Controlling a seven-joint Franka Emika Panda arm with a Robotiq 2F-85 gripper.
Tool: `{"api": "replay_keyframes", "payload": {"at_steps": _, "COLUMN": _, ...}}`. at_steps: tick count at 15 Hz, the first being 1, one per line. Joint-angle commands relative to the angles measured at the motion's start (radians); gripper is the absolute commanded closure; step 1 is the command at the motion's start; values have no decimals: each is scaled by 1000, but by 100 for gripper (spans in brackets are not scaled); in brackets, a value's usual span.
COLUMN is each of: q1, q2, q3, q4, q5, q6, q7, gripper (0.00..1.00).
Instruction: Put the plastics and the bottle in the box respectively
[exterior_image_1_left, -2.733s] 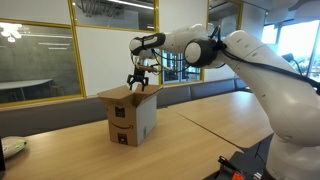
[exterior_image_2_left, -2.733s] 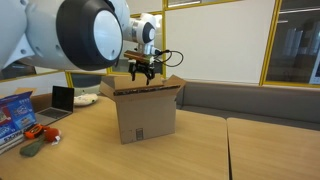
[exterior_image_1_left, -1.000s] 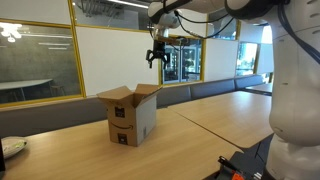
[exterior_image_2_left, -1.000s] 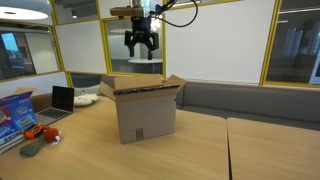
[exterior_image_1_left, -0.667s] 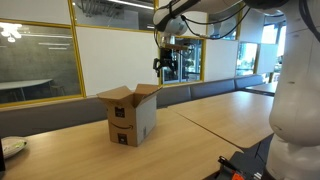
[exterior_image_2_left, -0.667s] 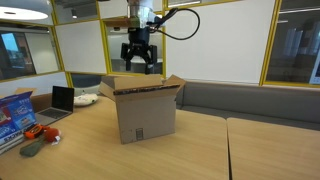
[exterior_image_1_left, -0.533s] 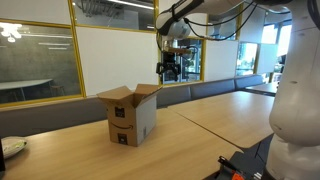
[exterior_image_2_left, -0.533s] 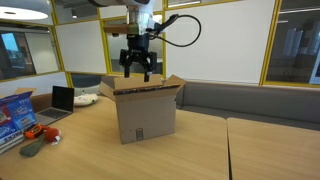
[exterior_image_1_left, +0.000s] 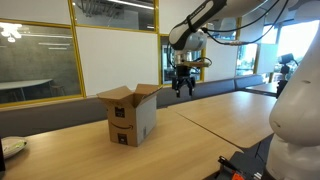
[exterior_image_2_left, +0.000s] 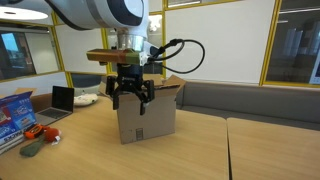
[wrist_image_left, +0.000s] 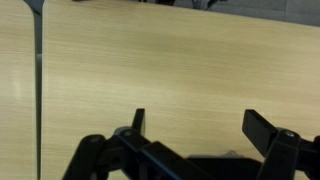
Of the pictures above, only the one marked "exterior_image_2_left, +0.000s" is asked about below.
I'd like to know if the blue printed carton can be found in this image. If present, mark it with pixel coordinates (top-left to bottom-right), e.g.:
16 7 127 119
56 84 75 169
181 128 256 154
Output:
0 91 37 134

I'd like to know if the white printed carton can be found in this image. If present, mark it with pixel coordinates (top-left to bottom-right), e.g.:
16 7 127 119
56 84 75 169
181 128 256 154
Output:
0 128 26 156

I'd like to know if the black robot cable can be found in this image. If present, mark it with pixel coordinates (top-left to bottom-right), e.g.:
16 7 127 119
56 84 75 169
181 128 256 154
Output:
146 38 206 75

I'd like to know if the grey laptop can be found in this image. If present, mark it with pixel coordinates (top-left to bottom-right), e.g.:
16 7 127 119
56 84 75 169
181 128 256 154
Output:
34 85 75 127

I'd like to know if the brown cardboard shipping box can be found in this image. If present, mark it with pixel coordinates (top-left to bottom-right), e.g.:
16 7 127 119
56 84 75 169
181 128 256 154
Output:
98 73 187 145

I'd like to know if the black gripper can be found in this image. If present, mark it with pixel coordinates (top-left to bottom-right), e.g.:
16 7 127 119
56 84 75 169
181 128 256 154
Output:
105 63 156 116

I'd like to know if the orange black tape measure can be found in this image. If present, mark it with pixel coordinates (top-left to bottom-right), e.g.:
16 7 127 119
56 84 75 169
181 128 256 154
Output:
23 123 47 140

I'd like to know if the plain brown carton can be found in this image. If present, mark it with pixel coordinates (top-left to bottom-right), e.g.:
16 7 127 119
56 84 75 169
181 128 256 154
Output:
13 87 54 114

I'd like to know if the white table behind glass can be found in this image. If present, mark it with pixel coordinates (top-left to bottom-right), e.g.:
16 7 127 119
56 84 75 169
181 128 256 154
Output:
143 59 164 75

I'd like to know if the red and green plush toy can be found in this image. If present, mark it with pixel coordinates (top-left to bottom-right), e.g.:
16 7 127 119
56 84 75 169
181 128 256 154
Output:
19 126 62 158

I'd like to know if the grey bench sofa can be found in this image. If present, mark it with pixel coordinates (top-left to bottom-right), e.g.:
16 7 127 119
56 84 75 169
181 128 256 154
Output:
174 79 320 132

